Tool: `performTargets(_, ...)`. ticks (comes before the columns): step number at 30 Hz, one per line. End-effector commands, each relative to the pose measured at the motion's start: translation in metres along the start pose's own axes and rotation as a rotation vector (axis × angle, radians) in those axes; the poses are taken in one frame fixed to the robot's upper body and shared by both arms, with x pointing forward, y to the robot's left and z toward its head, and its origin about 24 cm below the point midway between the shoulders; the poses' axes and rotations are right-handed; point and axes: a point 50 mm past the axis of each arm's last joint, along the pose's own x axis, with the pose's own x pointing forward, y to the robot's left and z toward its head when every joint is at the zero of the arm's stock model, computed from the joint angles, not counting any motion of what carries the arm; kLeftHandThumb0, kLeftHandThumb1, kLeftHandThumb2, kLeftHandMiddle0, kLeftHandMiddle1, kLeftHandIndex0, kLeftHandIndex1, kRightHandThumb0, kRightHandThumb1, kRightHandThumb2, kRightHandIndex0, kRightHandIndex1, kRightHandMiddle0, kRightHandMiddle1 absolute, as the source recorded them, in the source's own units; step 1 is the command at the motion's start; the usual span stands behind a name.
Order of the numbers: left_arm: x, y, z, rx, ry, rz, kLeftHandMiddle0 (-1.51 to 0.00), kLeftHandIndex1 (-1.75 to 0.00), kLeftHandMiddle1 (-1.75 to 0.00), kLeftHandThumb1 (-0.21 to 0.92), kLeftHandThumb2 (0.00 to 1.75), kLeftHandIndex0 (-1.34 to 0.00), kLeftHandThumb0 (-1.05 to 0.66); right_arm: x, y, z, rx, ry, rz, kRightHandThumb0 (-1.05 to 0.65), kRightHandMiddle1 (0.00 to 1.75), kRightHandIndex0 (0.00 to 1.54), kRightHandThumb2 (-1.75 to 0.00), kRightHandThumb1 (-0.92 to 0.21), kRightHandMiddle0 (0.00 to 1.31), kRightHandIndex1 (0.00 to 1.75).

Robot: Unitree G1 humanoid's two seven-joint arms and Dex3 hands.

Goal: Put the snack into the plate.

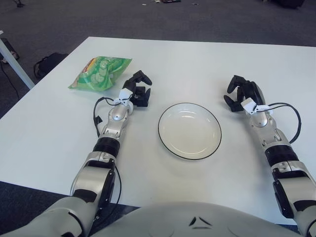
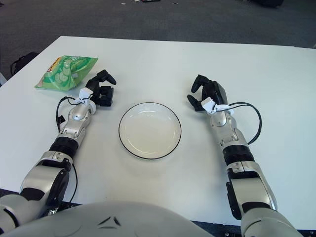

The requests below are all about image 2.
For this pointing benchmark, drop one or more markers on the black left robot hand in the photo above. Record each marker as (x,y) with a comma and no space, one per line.
(105,95)

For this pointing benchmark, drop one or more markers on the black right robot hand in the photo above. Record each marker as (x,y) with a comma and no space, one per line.
(217,92)

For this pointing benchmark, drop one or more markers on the green potato chips bag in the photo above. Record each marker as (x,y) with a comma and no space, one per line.
(61,74)

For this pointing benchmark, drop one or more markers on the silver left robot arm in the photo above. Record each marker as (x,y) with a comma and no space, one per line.
(74,116)

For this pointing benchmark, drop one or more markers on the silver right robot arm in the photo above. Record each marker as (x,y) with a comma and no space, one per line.
(249,182)

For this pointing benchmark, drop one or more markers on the white plate black rim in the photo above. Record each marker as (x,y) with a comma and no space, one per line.
(150,130)

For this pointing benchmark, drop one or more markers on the black backpack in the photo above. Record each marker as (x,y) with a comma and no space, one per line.
(24,60)

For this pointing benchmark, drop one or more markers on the white table leg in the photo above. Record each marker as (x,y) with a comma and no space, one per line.
(2,79)

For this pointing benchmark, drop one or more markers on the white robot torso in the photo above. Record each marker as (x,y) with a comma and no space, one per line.
(111,229)

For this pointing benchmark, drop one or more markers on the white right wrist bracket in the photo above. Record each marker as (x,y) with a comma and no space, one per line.
(207,103)

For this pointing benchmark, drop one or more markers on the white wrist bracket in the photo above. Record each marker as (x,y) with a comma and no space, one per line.
(207,103)
(85,93)

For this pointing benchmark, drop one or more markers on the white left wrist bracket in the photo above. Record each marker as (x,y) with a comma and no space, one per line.
(85,93)

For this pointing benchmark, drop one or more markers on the small shiny metal bracket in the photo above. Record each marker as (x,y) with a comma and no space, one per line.
(52,212)

